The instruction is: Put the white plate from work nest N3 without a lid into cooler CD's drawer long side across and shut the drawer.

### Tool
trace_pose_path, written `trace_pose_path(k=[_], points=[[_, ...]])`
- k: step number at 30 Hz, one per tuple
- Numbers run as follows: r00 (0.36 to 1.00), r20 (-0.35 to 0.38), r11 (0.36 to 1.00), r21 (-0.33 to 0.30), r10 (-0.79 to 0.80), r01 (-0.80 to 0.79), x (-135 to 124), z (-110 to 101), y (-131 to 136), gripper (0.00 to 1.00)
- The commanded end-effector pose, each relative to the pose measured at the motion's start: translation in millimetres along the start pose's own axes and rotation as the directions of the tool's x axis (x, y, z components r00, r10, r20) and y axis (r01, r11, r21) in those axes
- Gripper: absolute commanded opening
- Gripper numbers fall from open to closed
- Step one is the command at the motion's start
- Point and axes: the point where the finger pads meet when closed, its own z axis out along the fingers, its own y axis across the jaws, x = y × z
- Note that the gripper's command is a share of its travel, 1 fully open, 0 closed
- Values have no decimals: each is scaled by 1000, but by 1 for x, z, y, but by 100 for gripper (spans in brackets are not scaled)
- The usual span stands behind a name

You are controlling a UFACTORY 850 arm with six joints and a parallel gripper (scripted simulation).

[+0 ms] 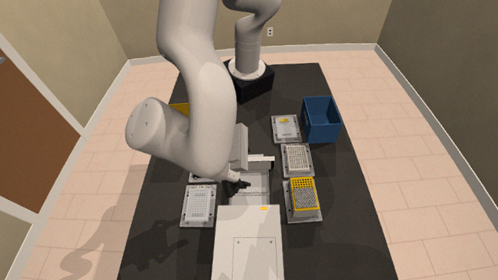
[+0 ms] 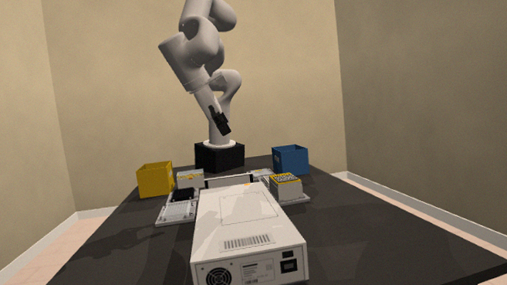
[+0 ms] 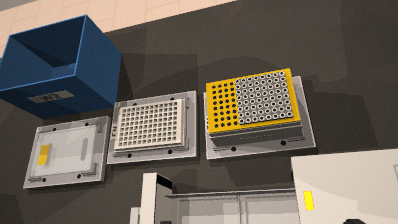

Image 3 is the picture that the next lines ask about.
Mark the white multiwell plate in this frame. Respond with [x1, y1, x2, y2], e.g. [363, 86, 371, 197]
[114, 99, 186, 153]

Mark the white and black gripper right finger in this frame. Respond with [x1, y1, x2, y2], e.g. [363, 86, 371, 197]
[343, 219, 366, 224]

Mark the blue open-top bin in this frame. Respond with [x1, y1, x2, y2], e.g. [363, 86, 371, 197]
[0, 14, 122, 119]

